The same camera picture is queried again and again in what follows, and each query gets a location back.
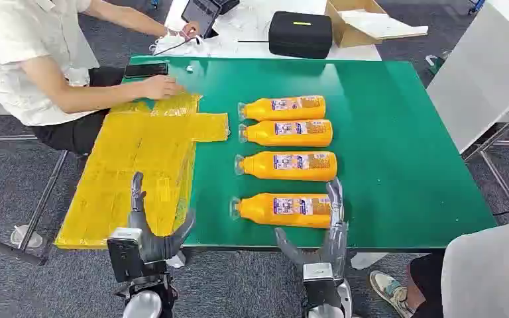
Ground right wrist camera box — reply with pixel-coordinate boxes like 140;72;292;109
302;262;335;283

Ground green object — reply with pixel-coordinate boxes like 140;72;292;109
425;52;451;76

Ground white foam board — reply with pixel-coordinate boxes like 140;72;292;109
339;9;429;41

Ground person's shoe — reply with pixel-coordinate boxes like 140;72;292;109
369;270;415;318

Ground metal table frame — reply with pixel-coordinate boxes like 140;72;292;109
0;136;69;266

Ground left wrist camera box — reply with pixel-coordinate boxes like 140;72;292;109
107;227;146;284

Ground orange drink bottle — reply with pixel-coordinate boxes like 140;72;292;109
229;192;339;230
234;150;338;183
238;119;334;148
237;95;327;123

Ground green table mat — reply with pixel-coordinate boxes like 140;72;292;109
123;54;498;252

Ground black zip case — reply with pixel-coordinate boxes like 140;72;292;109
268;11;333;60

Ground person's right hand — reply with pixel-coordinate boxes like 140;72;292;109
142;74;186;101

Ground seated person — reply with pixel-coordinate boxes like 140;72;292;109
0;0;127;155

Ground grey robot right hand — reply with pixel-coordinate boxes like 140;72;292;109
274;177;350;267

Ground person in pale clothing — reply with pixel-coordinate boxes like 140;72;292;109
408;218;509;318

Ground white side table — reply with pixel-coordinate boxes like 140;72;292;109
425;0;509;154

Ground black tablet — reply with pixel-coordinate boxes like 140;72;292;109
180;0;221;39

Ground yellow sheet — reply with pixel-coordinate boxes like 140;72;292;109
54;93;230;250

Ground cardboard box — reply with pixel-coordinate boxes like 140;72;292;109
324;0;388;48

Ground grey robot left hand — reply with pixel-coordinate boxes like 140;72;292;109
128;171;196;264

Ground white round floor foot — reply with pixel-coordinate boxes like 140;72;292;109
10;225;44;249

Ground black smartphone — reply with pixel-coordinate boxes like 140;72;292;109
124;62;169;79

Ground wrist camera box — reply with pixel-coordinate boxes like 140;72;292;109
107;227;146;284
302;262;335;283

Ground side table metal legs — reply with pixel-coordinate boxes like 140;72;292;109
461;99;509;216

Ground black device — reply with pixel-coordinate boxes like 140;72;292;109
212;0;241;15

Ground person's left hand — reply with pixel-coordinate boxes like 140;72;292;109
178;21;201;41

